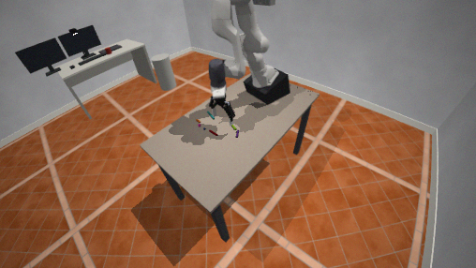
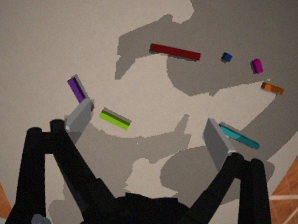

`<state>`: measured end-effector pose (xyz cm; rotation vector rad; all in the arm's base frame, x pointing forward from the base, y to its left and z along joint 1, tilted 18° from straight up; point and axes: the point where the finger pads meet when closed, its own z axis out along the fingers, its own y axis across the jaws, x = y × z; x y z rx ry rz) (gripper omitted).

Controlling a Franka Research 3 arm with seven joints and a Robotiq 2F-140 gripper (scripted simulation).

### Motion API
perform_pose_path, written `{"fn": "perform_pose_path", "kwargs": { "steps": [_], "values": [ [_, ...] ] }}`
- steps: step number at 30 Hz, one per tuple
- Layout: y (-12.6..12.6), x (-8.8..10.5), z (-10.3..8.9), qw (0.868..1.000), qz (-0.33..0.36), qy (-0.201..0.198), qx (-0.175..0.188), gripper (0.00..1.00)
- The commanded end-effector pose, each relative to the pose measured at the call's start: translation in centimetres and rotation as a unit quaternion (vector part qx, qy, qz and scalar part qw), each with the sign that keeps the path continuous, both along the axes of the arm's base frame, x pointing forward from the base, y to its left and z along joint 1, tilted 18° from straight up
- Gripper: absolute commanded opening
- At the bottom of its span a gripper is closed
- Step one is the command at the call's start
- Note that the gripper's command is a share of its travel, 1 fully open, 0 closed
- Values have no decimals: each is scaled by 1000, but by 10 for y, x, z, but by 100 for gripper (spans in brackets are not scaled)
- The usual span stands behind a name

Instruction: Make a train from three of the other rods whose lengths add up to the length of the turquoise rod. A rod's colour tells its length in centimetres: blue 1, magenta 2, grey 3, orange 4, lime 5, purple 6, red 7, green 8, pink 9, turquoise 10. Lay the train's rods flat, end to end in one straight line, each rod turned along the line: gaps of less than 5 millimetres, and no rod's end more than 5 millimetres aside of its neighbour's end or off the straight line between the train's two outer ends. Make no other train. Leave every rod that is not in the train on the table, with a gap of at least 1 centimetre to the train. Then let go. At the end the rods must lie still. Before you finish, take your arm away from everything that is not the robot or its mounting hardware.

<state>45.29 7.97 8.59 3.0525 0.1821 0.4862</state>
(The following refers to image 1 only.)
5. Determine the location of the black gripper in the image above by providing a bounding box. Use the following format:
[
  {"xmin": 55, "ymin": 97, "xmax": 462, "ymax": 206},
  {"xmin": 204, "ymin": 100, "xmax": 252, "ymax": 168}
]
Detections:
[{"xmin": 209, "ymin": 93, "xmax": 235, "ymax": 126}]

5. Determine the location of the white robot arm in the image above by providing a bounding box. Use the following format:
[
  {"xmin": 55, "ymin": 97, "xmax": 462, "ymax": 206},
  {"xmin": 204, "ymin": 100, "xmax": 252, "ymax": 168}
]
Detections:
[{"xmin": 209, "ymin": 0, "xmax": 279, "ymax": 98}]

